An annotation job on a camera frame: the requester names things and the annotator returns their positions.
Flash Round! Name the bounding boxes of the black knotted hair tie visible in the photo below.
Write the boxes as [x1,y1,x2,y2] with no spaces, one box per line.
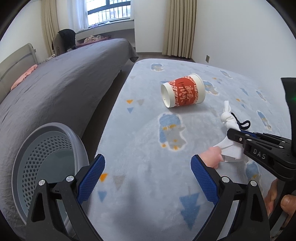
[230,112,251,135]

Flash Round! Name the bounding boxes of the white knotted tissue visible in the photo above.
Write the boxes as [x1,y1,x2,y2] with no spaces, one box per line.
[215,100,248,164]

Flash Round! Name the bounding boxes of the pink rubber pig toy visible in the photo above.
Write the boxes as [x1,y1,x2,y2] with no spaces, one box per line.
[199,147,224,169]

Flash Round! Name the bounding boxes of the red white paper cup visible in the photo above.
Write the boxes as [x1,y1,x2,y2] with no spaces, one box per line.
[161,73,206,108]

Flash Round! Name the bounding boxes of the grey perforated trash basket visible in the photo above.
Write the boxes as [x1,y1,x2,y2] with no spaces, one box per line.
[11,123,89,223]

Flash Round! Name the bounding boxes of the person's right hand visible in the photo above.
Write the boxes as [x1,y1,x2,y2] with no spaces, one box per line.
[264,178,296,227]

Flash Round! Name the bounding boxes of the light blue patterned rug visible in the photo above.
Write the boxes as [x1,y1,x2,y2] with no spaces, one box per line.
[88,59,291,240]

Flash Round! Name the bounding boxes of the beige right curtain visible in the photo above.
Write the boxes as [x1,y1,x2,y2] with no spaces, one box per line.
[162,0,197,59]

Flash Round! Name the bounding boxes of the beige curtain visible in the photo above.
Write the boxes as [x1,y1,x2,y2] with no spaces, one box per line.
[41,0,59,56]
[162,0,197,59]

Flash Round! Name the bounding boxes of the bed with grey sheet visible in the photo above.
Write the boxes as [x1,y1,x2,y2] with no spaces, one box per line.
[1,39,138,238]

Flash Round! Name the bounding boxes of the pink pillow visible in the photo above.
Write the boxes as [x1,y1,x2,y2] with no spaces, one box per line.
[11,64,38,90]

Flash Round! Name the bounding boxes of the grey upholstered headboard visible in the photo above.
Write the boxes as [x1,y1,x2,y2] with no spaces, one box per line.
[0,43,39,102]

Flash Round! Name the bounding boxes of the chair with black jacket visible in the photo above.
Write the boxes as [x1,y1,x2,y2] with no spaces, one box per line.
[52,29,76,56]

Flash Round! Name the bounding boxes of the pink clothes on sill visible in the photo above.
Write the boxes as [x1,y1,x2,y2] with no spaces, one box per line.
[83,35,109,44]

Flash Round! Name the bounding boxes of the beige left curtain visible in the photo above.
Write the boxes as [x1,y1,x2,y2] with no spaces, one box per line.
[41,0,59,56]

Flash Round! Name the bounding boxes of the window with black frame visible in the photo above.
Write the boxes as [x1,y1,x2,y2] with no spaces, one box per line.
[86,0,131,26]

